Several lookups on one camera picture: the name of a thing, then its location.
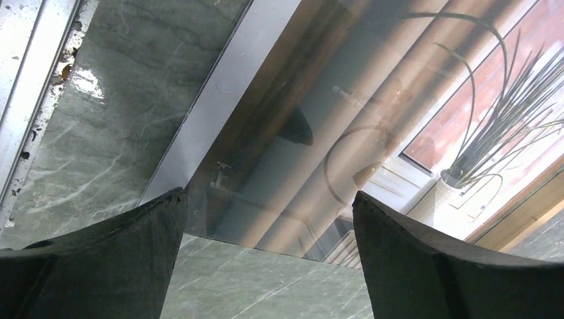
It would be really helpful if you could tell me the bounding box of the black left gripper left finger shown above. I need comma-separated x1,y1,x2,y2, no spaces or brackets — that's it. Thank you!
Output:
1,187,188,318

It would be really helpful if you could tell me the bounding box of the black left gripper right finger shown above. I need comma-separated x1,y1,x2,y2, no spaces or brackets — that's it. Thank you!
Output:
352,191,563,318

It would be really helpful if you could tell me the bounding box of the wooden picture frame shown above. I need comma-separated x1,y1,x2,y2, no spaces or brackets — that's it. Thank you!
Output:
466,159,563,253

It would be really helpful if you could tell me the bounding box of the plant photo print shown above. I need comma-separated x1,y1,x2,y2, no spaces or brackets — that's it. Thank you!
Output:
140,1,563,268

